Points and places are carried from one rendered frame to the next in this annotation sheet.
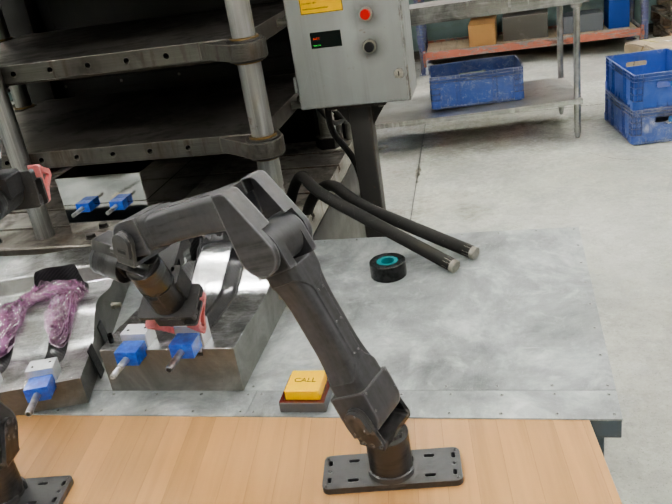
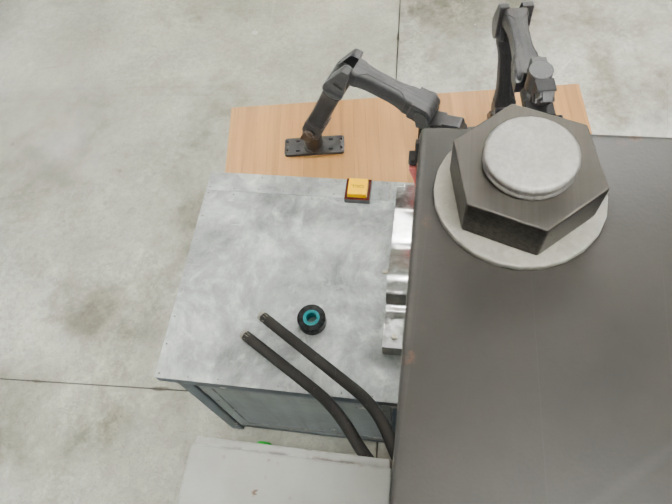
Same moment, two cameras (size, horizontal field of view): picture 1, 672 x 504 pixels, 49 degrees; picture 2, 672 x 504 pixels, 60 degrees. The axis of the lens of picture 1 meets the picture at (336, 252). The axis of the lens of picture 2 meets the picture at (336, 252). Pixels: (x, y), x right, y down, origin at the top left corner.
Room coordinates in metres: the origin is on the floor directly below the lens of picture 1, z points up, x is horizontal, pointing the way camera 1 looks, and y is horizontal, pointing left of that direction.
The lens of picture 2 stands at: (2.08, 0.02, 2.35)
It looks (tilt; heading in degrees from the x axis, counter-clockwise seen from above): 61 degrees down; 182
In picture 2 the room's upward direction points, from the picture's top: 11 degrees counter-clockwise
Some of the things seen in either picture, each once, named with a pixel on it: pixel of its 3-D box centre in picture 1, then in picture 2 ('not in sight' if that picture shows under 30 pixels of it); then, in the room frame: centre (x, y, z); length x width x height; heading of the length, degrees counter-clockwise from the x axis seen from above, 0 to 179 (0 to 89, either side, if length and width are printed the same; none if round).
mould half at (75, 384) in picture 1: (44, 322); not in sight; (1.38, 0.63, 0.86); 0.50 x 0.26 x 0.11; 2
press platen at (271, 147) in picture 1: (136, 141); not in sight; (2.38, 0.59, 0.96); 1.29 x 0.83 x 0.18; 75
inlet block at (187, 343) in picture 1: (183, 348); not in sight; (1.10, 0.29, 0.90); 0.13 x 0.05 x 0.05; 165
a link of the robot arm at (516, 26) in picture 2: not in sight; (518, 48); (0.92, 0.56, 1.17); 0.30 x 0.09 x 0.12; 173
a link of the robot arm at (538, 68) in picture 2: not in sight; (535, 76); (1.09, 0.55, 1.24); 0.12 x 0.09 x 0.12; 173
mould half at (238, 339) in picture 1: (215, 291); (436, 265); (1.37, 0.26, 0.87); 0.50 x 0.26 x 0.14; 165
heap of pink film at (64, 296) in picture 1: (40, 304); not in sight; (1.38, 0.62, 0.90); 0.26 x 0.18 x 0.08; 2
